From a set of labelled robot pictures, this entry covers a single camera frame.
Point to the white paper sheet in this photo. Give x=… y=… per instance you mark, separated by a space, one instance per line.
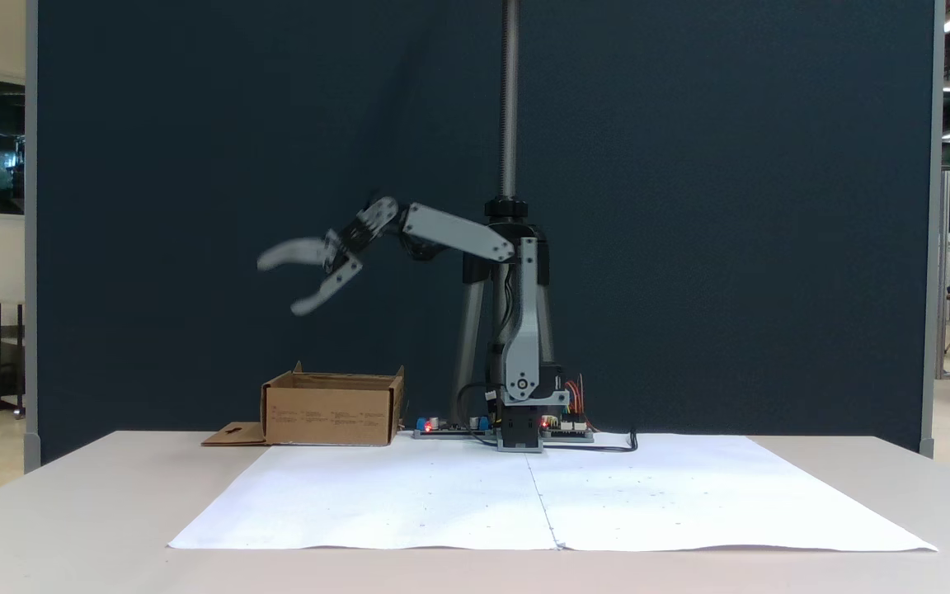
x=731 y=503
x=359 y=503

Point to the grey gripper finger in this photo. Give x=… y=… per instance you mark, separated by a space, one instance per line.
x=328 y=289
x=293 y=252

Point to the black metal cart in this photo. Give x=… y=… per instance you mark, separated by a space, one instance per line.
x=9 y=363

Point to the black tripod with grey legs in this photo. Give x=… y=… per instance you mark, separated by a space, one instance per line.
x=510 y=99

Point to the dark blue partition panel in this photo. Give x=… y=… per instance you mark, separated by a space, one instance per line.
x=236 y=124

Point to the brown cardboard box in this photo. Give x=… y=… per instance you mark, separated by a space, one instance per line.
x=326 y=417

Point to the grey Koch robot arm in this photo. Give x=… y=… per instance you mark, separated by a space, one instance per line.
x=522 y=330

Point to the circuit board with blue terminals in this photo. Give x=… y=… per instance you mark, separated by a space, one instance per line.
x=450 y=429

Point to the grey framed window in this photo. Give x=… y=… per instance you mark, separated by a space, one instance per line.
x=5 y=148

